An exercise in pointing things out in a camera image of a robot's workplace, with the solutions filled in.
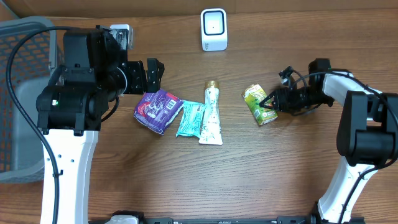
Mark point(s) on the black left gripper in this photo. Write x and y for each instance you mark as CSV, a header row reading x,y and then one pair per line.
x,y
137,77

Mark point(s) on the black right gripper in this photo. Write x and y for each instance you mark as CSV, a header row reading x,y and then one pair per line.
x,y
281,99

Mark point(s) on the purple pad package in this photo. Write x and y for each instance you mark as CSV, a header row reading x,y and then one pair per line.
x,y
158,110

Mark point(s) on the teal wipes packet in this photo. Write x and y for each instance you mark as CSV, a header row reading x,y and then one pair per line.
x,y
191,121

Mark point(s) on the white tube gold cap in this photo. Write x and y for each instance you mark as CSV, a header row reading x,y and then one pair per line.
x,y
211,125

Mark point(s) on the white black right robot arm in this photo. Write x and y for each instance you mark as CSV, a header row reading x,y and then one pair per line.
x,y
367,134

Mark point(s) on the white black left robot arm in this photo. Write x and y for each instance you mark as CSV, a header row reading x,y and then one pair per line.
x,y
95,72

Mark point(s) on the white barcode scanner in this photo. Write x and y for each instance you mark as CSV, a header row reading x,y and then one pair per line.
x,y
214,29

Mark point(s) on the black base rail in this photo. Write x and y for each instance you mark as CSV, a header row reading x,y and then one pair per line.
x,y
124,216

